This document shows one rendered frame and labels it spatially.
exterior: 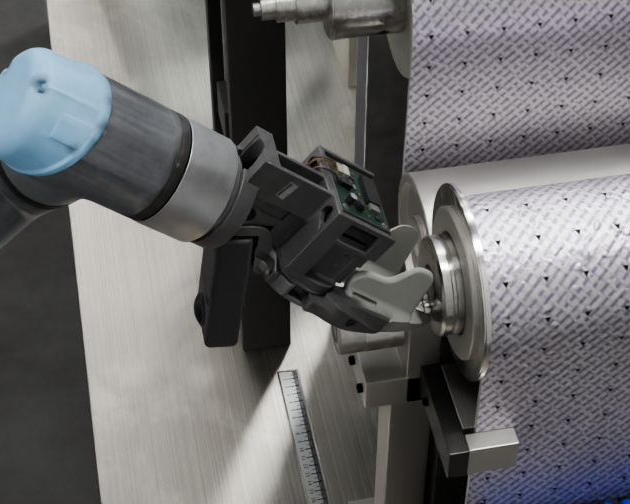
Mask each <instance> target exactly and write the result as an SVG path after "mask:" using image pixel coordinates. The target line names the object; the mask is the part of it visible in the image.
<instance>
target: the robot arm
mask: <svg viewBox="0 0 630 504"><path fill-rule="evenodd" d="M373 177H374V173H372V172H370V171H368V170H366V169H364V168H362V167H360V166H358V165H356V164H355V163H353V162H351V161H349V160H347V159H345V158H343V157H341V156H339V155H337V154H336V153H334V152H332V151H330V150H328V149H326V148H324V147H322V146H320V145H318V146H317V147H316V148H315V149H314V150H313V151H312V152H311V153H310V154H309V156H308V157H307V158H306V159H305V160H304V161H303V162H302V163H301V162H299V161H297V160H295V159H293V158H291V157H289V156H287V155H285V154H283V153H281V152H279V151H277V150H276V146H275V142H274V139H273V135H272V134H271V133H269V132H267V131H266V130H264V129H262V128H260V127H258V126H256V127H255V128H254V129H253V130H252V131H251V132H250V133H249V134H248V135H247V137H246V138H245V139H244V140H243V141H242V142H241V143H240V144H239V145H238V146H237V145H235V144H234V143H233V142H232V141H231V139H229V138H227V137H225V136H223V135H221V134H219V133H217V132H215V131H213V130H211V129H209V128H207V127H205V126H203V125H201V124H199V123H197V122H195V121H194V120H192V119H190V118H188V117H186V116H184V115H182V114H180V113H178V112H176V111H174V110H172V109H170V108H168V107H166V106H164V105H162V104H160V103H158V102H156V101H154V100H152V99H150V98H148V97H147V96H145V95H143V94H141V93H139V92H137V91H135V90H133V89H131V88H129V87H127V86H125V85H123V84H121V83H119V82H117V81H115V80H113V79H111V78H109V77H107V76H105V75H104V74H103V73H102V72H101V71H99V70H98V69H97V68H95V67H94V66H92V65H90V64H88V63H86V62H82V61H78V60H72V59H70V58H67V57H65V56H63V55H61V54H58V53H56V52H54V51H52V50H49V49H46V48H31V49H28V50H26V51H24V52H22V53H20V54H19V55H17V56H16V57H15V58H14V59H13V60H12V62H11V64H10V66H9V68H7V69H5V70H3V72H2V73H1V74H0V249H1V248H2V247H3V246H5V245H6V244H7V243H8V242H9V241H10V240H12V239H13V238H14V237H15V236H16V235H17V234H19V233H20V232H21V231H22V230H23V229H24V228H26V227H27V226H28V225H29V224H30V223H31V222H33V221H34V220H35V219H37V218H38V217H40V216H41V215H43V214H45V213H48V212H51V211H54V210H56V209H59V208H62V207H65V206H67V205H70V204H72V203H75V202H76V201H78V200H80V199H86V200H89V201H91V202H94V203H96V204H98V205H100V206H103V207H105V208H107V209H109V210H112V211H114V212H116V213H118V214H121V215H123V216H125V217H128V218H130V219H132V220H133V221H135V222H137V223H139V224H142V225H144V226H146V227H149V228H151V229H153V230H155V231H158V232H160V233H162V234H164V235H167V236H169V237H171V238H173V239H176V240H178V241H180V242H191V243H193V244H196V245H198V246H200V247H202V248H203V256H202V264H201V272H200V281H199V289H198V293H197V296H196V298H195V301H194V306H193V309H194V315H195V318H196V320H197V322H198V323H199V325H200V326H201V328H202V334H203V339H204V344H205V346H207V347H209V348H215V347H231V346H235V345H236V344H237V342H238V337H239V330H240V324H241V320H242V318H243V315H244V309H245V306H244V298H245V292H246V285H247V279H248V272H249V266H250V259H251V264H252V268H253V271H254V273H256V274H263V275H264V279H265V281H266V282H268V283H269V284H270V286H271V287H272V288H273V289H274V290H275V291H276V292H277V293H278V294H280V295H281V296H282V297H284V298H286V299H288V300H289V301H291V302H292V303H294V304H296V305H298V306H300V307H302V309H303V310H304V311H305V312H309V313H311V314H314V315H315V316H317V317H319V318H320V319H322V320H323V321H325V322H327V323H328V324H330V325H332V326H334V327H337V328H339V329H342V330H345V331H350V332H359V333H369V334H376V333H378V332H401V331H408V330H413V329H417V328H420V327H423V326H425V325H426V324H428V323H429V322H430V321H431V317H430V315H428V314H426V313H424V312H422V311H419V310H417V309H415V308H416V307H417V305H418V304H419V302H420V301H421V299H424V298H423V296H424V295H425V293H426V292H427V290H428V289H429V287H430V286H431V284H432V282H433V274H432V273H431V272H430V271H429V270H427V269H424V268H413V269H410V270H408V271H405V272H403V273H400V274H398V273H399V272H400V270H401V268H402V266H403V265H404V263H405V261H406V260H407V258H408V256H409V255H410V253H411V251H412V249H413V248H414V246H415V244H416V243H417V241H418V232H417V231H416V229H415V228H413V227H411V226H408V225H399V226H397V227H394V228H392V229H389V226H388V223H387V220H386V217H385V214H384V211H383V208H382V205H381V202H380V199H379V196H378V193H377V190H376V187H375V184H374V181H373V180H372V178H373ZM336 282H337V283H339V284H340V283H341V282H342V283H344V286H343V287H340V286H336V285H335V284H336Z"/></svg>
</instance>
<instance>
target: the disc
mask: <svg viewBox="0 0 630 504"><path fill-rule="evenodd" d="M446 205H448V206H450V207H451V208H452V209H453V210H454V211H455V213H456V214H457V216H458V218H459V220H460V222H461V225H462V227H463V230H464V233H465V236H466V239H467V242H468V246H469V250H470V254H471V259H472V264H473V269H474V275H475V282H476V289H477V299H478V321H479V324H478V340H477V346H476V350H475V353H474V356H473V357H472V358H471V359H470V360H461V359H460V358H459V357H458V356H457V355H456V354H455V352H454V351H453V349H452V347H451V345H450V342H449V340H448V337H447V336H446V337H447V340H448V343H449V346H450V349H451V352H452V355H453V357H454V360H455V362H456V364H457V366H458V368H459V370H460V371H461V373H462V374H463V375H464V376H465V377H466V378H467V379H468V380H469V381H471V382H477V381H480V380H481V379H482V378H483V376H484V375H485V373H486V371H487V368H488V364H489V360H490V353H491V339H492V321H491V304H490V293H489V285H488V278H487V271H486V265H485V260H484V255H483V250H482V246H481V241H480V238H479V234H478V230H477V227H476V223H475V220H474V217H473V215H472V212H471V209H470V207H469V205H468V202H467V200H466V198H465V197H464V195H463V193H462V192H461V190H460V189H459V188H458V187H457V186H456V185H455V184H453V183H444V184H442V185H441V186H440V188H439V189H438V191H437V193H436V196H435V200H434V205H433V213H432V231H433V223H434V218H435V215H436V212H437V210H438V209H439V208H440V207H441V206H446Z"/></svg>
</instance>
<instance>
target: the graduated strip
mask: <svg viewBox="0 0 630 504"><path fill-rule="evenodd" d="M277 376H278V380H279V385H280V389H281V393H282V398H283V402H284V406H285V410H286V415H287V419H288V423H289V428H290V432H291V436H292V441H293V445H294V449H295V454H296V458H297V462H298V467H299V471H300V475H301V480H302V484H303V488H304V493H305V497H306V501H307V504H331V501H330V497H329V493H328V489H327V485H326V481H325V477H324V473H323V468H322V464H321V460H320V456H319V452H318V448H317V444H316V440H315V436H314V432H313V428H312V424H311V420H310V416H309V412H308V407H307V403H306V399H305V395H304V391H303V387H302V383H301V379H300V375H299V371H298V369H291V370H285V371H278V372H277Z"/></svg>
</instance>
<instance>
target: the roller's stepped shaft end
mask: <svg viewBox="0 0 630 504"><path fill-rule="evenodd" d="M252 13H253V17H258V16H260V19H261V21H267V20H275V21H276V23H281V22H289V21H295V24H296V25H298V24H307V23H316V22H324V21H329V15H330V9H329V0H258V1H257V2H252Z"/></svg>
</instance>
